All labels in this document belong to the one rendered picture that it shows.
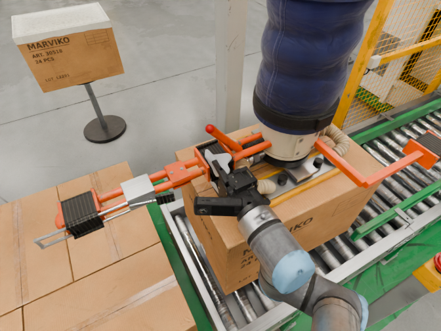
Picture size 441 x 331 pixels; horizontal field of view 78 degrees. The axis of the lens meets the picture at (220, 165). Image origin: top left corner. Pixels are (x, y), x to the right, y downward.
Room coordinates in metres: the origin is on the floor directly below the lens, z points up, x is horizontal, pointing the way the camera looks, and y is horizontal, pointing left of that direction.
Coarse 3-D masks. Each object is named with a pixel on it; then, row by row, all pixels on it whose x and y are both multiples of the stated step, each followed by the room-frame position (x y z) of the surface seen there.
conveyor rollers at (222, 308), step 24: (432, 120) 1.51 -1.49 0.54; (360, 144) 1.27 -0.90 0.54; (408, 168) 1.06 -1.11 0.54; (432, 168) 1.06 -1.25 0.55; (384, 192) 0.89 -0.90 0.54; (408, 192) 0.88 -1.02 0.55; (192, 240) 0.60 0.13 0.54; (336, 240) 0.60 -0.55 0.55; (360, 240) 0.60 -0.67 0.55; (336, 264) 0.49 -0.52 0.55; (216, 288) 0.38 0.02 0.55; (240, 288) 0.38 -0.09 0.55
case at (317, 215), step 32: (256, 128) 0.79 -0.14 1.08; (352, 160) 0.63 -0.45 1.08; (192, 192) 0.53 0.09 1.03; (320, 192) 0.49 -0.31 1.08; (352, 192) 0.52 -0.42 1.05; (192, 224) 0.59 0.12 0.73; (224, 224) 0.39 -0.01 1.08; (288, 224) 0.40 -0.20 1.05; (320, 224) 0.48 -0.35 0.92; (224, 256) 0.33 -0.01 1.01; (224, 288) 0.32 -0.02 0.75
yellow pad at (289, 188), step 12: (312, 156) 0.63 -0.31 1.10; (324, 156) 0.62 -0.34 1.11; (324, 168) 0.57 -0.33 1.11; (336, 168) 0.58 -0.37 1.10; (276, 180) 0.52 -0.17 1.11; (288, 180) 0.52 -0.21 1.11; (312, 180) 0.53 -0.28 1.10; (324, 180) 0.54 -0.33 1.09; (276, 192) 0.48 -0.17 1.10; (288, 192) 0.48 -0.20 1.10; (300, 192) 0.49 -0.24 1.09; (276, 204) 0.45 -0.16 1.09
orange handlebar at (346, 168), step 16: (240, 144) 0.57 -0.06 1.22; (256, 144) 0.56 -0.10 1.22; (320, 144) 0.56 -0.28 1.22; (192, 160) 0.50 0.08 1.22; (336, 160) 0.50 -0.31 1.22; (400, 160) 0.50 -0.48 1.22; (416, 160) 0.51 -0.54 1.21; (160, 176) 0.45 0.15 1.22; (176, 176) 0.44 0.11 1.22; (192, 176) 0.45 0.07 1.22; (352, 176) 0.45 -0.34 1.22; (384, 176) 0.45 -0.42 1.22; (112, 192) 0.39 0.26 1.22; (160, 192) 0.40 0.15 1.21
